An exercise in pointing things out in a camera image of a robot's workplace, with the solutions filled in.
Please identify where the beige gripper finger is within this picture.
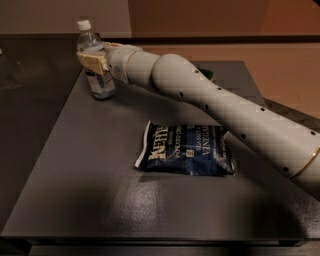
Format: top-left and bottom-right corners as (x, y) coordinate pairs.
(103, 42), (122, 52)
(77, 51), (108, 75)

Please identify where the clear plastic water bottle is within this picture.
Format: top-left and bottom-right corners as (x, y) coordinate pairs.
(77, 20), (115, 100)

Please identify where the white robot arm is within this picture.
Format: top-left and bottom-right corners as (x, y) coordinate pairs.
(77, 42), (320, 198)

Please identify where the dark side table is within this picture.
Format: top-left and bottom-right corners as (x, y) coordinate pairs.
(0, 39), (98, 235)

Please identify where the green and yellow sponge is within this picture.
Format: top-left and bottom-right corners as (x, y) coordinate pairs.
(199, 68), (214, 81)

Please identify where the blue potato chips bag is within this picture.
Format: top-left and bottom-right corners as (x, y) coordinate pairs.
(135, 121), (235, 176)

